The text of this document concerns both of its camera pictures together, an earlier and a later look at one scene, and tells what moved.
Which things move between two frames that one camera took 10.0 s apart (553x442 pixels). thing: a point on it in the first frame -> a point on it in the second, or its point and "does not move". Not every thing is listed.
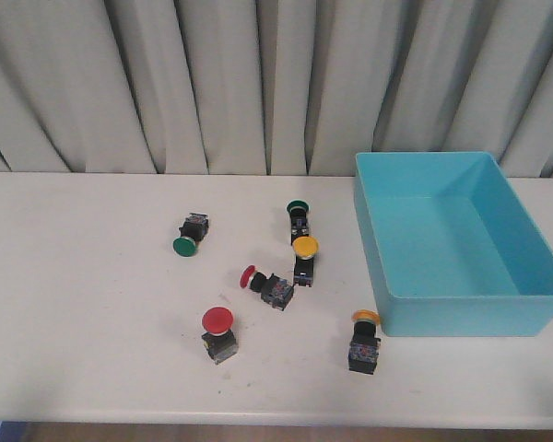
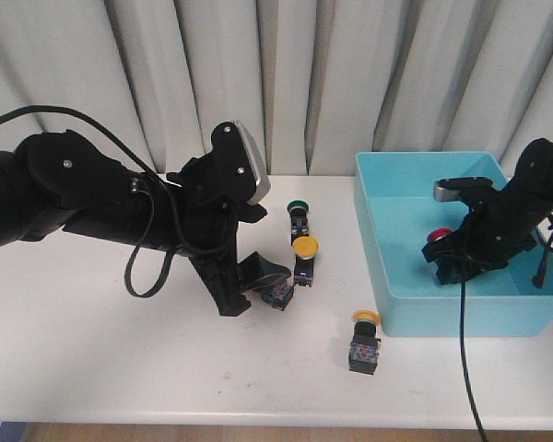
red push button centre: x=273 y=289 does not move
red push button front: x=218 y=337 -> x=439 y=234
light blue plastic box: x=454 y=250 does not move
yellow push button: x=304 y=249 does not move
